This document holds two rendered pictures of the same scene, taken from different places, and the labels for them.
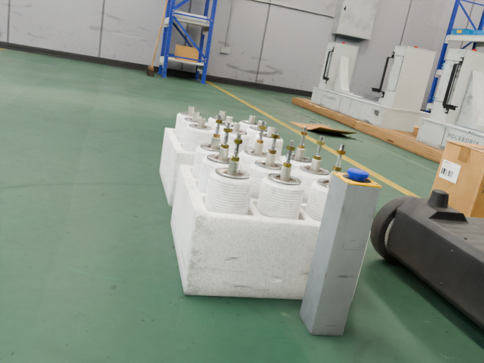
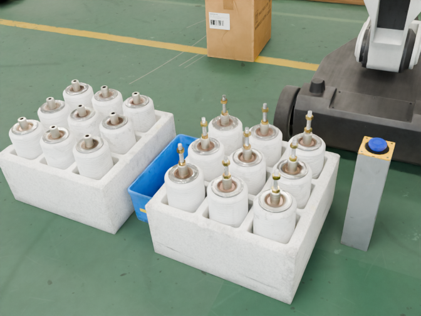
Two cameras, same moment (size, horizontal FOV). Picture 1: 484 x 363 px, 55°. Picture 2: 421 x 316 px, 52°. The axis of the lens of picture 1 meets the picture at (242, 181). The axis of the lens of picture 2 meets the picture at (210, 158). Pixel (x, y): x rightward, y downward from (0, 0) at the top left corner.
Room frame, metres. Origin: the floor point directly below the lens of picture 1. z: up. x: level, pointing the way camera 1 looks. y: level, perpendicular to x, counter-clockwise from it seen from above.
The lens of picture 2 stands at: (0.56, 0.61, 0.93)
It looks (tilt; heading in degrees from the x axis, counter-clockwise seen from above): 38 degrees down; 315
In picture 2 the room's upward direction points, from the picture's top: 4 degrees counter-clockwise
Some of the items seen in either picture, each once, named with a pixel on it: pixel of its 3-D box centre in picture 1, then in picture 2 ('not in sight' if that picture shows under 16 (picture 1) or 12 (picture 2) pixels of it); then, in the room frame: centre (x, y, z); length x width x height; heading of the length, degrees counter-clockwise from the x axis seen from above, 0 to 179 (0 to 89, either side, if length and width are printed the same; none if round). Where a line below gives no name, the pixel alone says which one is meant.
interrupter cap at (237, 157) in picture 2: (269, 165); (247, 157); (1.10, -0.06, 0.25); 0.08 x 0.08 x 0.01
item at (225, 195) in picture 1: (225, 213); (273, 228); (0.96, 0.02, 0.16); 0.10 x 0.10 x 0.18
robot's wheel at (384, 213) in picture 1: (405, 230); (287, 114); (1.26, -0.48, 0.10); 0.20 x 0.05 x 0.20; 108
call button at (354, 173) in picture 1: (357, 176); (377, 145); (0.84, -0.21, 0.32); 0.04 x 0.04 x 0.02
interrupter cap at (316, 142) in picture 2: (333, 184); (307, 142); (1.02, -0.20, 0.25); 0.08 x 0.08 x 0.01
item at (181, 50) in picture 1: (186, 53); not in sight; (6.85, 1.11, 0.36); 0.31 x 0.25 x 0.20; 108
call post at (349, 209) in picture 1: (337, 256); (365, 197); (0.84, -0.21, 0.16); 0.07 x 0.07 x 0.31; 15
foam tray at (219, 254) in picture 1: (257, 226); (247, 203); (1.10, -0.06, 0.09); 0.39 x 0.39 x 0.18; 15
